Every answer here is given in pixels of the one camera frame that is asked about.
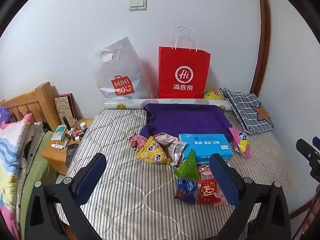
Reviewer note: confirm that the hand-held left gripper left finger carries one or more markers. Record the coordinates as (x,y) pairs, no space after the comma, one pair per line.
(92,177)

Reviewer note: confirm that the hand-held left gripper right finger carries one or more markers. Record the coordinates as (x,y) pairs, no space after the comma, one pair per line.
(225,182)

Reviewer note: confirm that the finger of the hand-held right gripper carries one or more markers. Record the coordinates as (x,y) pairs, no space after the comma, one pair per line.
(306,150)
(316,142)

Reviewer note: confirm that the red snack packet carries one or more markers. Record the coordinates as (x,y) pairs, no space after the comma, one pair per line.
(207,191)

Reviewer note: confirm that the green triangular snack packet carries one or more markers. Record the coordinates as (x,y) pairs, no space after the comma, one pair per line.
(188,166)

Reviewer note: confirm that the blue snack packet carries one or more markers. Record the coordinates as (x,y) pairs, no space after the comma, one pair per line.
(186,191)

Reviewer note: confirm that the pink and yellow snack packet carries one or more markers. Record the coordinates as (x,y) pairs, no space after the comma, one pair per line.
(240,140)

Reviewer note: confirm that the pink triangular snack packet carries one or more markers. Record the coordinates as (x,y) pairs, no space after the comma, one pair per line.
(165,138)

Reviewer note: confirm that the black phone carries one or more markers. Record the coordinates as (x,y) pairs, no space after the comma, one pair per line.
(72,155)

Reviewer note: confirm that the striped mattress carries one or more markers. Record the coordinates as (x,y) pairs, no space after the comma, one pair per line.
(125,180)

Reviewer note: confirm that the blue tissue pack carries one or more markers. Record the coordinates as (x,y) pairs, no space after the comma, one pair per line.
(207,146)

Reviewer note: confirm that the wooden nightstand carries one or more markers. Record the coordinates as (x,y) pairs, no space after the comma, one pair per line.
(53,155)

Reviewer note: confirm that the white tube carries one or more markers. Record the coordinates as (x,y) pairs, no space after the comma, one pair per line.
(57,145)

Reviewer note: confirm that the small white jar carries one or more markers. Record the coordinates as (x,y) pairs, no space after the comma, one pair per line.
(83,126)

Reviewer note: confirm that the teal white box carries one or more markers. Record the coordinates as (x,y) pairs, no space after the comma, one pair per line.
(58,133)

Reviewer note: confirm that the green bed sheet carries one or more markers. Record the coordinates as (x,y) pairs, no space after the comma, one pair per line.
(35,187)

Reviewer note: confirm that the dark bottle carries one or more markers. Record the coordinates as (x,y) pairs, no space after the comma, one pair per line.
(66,123)

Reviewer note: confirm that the black white printed pillow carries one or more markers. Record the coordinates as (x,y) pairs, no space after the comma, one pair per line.
(37,137)

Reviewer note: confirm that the grey checked cloth with star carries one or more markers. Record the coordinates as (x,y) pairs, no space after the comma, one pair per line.
(247,112)

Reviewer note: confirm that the patterned notebook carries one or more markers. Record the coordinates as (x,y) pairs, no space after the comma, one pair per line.
(62,110)

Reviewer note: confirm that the purple towel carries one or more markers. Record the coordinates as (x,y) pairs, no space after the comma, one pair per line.
(185,118)

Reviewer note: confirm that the fruit print paper roll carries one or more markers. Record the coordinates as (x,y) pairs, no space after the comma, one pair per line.
(130,103)

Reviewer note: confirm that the colourful striped pillow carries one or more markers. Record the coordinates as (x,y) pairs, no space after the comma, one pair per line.
(12,155)

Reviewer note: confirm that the yellow chip bag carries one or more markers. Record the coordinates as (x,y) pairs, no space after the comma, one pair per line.
(212,94)

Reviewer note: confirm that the wooden headboard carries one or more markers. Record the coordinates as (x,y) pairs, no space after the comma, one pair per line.
(32,102)

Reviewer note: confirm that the purple plush cushion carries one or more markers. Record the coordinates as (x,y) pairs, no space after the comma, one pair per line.
(5,116)

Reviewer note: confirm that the white plastic bag red logo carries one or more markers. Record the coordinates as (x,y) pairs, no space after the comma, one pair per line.
(120,72)

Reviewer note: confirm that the red paper bag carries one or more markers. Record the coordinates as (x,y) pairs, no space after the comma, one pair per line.
(183,75)

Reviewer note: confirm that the wooden door frame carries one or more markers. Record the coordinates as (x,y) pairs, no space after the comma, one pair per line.
(263,42)

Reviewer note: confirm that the wall switch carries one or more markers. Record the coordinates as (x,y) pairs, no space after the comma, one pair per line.
(137,3)

